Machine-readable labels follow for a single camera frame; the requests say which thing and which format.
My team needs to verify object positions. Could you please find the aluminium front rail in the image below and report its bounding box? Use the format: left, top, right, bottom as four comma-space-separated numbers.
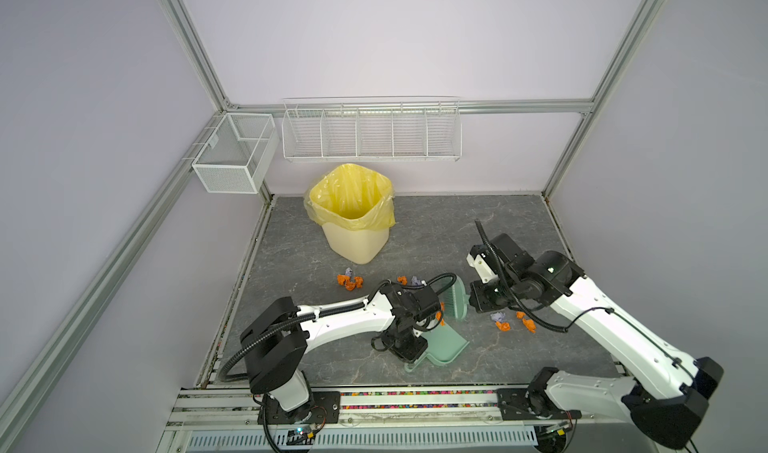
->
164, 383, 673, 433

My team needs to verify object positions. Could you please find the green hand brush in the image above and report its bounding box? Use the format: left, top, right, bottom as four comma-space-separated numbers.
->
440, 277, 470, 321

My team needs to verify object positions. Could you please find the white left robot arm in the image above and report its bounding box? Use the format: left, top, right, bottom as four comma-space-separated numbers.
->
216, 273, 458, 414

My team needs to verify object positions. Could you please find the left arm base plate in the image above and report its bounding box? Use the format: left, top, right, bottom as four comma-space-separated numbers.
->
257, 390, 341, 426

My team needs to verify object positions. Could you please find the beige bin yellow bag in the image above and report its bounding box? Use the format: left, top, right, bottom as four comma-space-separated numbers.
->
304, 163, 396, 265

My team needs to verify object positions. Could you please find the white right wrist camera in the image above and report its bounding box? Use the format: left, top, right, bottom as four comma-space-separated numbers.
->
466, 245, 498, 284

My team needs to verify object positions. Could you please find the green plastic dustpan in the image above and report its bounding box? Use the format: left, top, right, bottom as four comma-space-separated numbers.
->
404, 324, 469, 373

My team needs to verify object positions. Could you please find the long white wire basket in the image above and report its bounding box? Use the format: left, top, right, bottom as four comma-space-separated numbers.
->
281, 96, 463, 163

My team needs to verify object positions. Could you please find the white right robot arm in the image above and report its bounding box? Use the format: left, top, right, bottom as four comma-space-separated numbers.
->
467, 221, 724, 452

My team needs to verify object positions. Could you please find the small white mesh basket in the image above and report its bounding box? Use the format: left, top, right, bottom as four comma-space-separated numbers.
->
192, 113, 279, 194

